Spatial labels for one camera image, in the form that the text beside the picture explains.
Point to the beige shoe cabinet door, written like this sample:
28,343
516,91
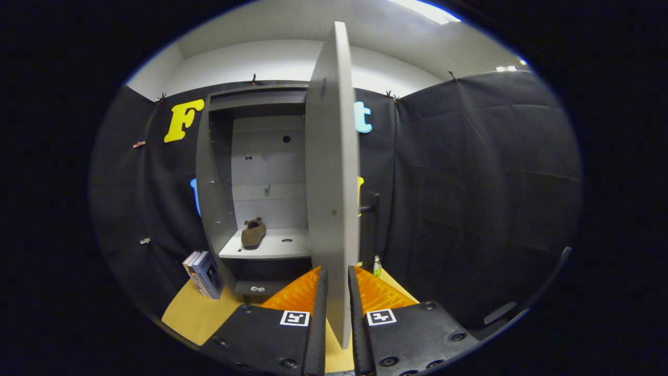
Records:
331,183

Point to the brown fuzzy shoe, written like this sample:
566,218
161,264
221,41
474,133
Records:
253,234

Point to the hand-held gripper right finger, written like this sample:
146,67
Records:
357,334

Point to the black backdrop cloth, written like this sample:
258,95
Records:
469,183

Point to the blue boxed book set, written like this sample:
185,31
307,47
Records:
204,274

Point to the grey shoe cabinet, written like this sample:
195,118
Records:
214,198

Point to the small ceiling light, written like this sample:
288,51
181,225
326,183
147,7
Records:
506,68

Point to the green label bottle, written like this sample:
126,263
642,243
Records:
377,267

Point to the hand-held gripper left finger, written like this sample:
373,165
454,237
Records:
317,334

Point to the long ceiling light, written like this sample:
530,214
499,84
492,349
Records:
425,10

